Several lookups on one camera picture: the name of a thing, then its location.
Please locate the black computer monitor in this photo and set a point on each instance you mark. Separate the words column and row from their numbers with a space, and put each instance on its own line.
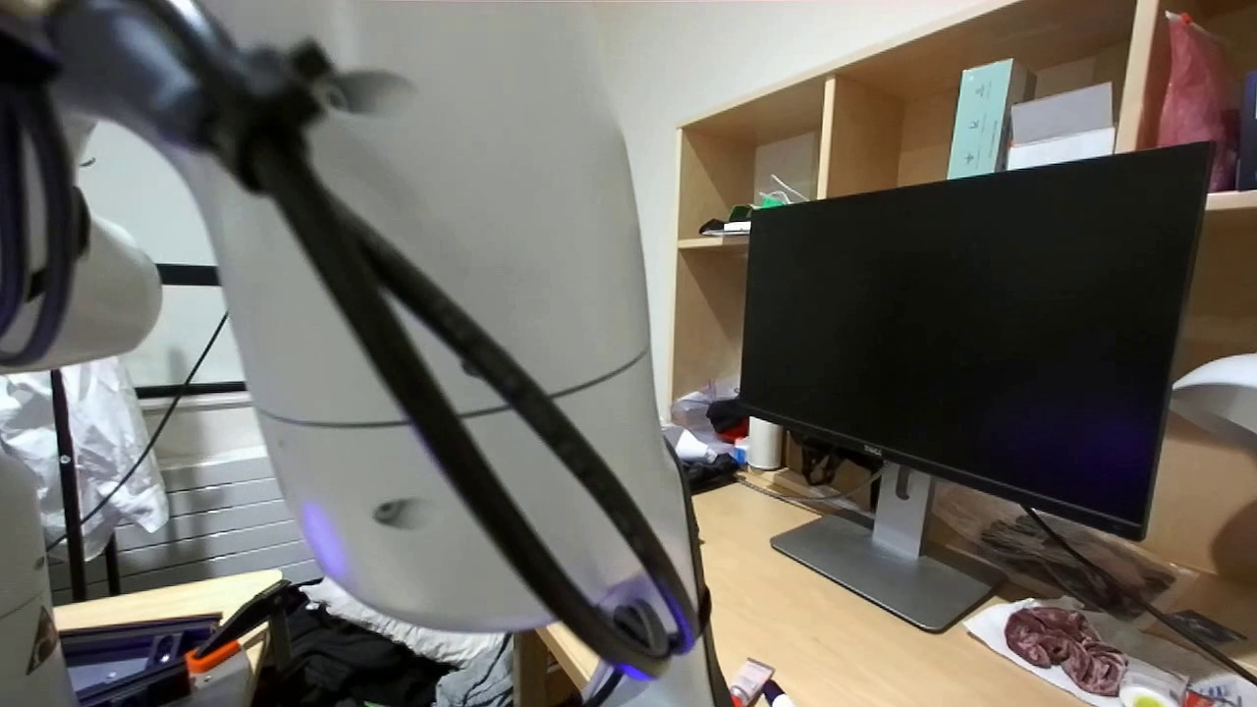
column 985, row 341

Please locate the light wooden side table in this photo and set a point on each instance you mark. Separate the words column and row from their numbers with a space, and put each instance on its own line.
column 159, row 596

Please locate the wooden wall shelf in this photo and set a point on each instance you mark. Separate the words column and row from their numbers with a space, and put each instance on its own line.
column 849, row 130

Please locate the red bag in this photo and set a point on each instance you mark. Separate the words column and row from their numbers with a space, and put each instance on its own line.
column 1193, row 100

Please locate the silver monitor stand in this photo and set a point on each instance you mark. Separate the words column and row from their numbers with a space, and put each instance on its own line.
column 898, row 573

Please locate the pink flat eraser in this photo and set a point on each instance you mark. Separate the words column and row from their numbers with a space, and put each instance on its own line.
column 752, row 685

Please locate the white coat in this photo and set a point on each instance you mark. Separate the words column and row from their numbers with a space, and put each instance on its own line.
column 112, row 446

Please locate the black stand pole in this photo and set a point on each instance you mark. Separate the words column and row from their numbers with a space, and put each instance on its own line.
column 65, row 495

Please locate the white radiator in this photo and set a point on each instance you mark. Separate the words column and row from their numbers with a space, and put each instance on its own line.
column 200, row 516

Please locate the white lamp head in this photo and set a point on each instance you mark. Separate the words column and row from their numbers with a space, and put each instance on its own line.
column 1220, row 393

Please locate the purple tool tray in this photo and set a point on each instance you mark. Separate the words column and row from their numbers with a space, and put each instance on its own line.
column 130, row 653

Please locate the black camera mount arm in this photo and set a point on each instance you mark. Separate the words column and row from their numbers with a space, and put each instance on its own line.
column 189, row 273

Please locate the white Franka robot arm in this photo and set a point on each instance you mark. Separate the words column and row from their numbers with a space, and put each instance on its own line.
column 458, row 261

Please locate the black fabric bag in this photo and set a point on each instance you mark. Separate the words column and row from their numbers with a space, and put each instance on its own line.
column 338, row 653

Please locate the teal box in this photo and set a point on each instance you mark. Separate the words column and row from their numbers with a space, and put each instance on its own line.
column 985, row 118

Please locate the white cardboard box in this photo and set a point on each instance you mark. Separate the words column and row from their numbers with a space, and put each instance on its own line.
column 1061, row 125

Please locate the patterned plate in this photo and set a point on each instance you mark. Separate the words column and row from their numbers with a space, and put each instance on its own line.
column 1061, row 643

